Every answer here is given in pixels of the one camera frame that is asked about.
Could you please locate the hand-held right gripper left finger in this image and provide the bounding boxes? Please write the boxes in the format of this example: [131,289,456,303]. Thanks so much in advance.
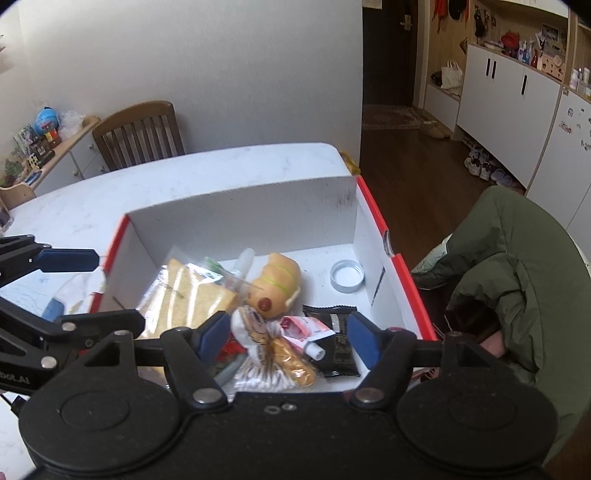
[87,311,232,413]

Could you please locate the olive green jacket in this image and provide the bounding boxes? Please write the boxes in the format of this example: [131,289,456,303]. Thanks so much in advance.
[410,184,591,468]

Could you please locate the dark door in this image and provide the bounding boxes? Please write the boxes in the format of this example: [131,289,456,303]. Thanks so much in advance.
[362,0,417,108]

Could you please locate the white wall cabinet unit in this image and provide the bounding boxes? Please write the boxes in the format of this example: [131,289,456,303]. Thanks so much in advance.
[456,0,574,186]

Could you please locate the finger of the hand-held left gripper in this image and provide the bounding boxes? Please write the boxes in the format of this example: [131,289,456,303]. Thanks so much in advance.
[0,234,100,291]
[0,295,147,357]

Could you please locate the orange snack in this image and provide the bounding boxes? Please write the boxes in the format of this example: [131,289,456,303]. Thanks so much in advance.
[272,339,318,389]

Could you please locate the beige slippers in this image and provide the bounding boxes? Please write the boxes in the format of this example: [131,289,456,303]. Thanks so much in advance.
[420,119,451,140]

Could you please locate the tiger striped snack packet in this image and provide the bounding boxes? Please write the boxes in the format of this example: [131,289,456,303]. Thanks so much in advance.
[229,305,283,366]

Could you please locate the clear plastic bag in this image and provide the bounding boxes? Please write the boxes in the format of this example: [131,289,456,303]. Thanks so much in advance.
[59,110,86,137]

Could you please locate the patterned door rug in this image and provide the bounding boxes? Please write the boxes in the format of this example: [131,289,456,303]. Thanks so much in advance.
[362,104,424,131]

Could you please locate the white tote bag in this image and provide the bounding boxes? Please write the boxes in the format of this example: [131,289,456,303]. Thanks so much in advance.
[440,59,464,90]

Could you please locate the white metal jar lid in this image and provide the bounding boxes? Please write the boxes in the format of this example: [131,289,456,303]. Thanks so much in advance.
[330,259,366,293]

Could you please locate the black snack packet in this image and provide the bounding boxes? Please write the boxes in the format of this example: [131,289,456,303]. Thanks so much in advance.
[302,304,364,379]

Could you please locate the brown wooden chair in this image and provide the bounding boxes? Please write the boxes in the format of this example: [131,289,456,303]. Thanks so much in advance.
[92,100,186,173]

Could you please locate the red cardboard shoe box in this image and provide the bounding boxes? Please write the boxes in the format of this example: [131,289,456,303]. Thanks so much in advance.
[89,174,438,394]

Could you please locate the row of shoes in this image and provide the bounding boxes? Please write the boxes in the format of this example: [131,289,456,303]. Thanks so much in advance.
[464,145,514,186]

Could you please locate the pink white tube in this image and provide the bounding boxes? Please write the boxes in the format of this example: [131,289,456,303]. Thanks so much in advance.
[280,316,336,361]

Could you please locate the white fridge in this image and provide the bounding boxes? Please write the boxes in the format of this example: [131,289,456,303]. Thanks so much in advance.
[525,87,591,241]

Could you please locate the yellow sponge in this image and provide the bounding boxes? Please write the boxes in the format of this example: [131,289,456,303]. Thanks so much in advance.
[136,258,241,343]

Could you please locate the white side cabinet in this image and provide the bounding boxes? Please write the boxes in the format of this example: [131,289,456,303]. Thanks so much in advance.
[0,115,103,209]

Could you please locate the green white marker pen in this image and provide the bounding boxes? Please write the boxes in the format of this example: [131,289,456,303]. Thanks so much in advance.
[203,247,257,293]

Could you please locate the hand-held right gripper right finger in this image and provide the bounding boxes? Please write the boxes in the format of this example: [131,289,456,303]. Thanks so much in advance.
[345,312,491,413]

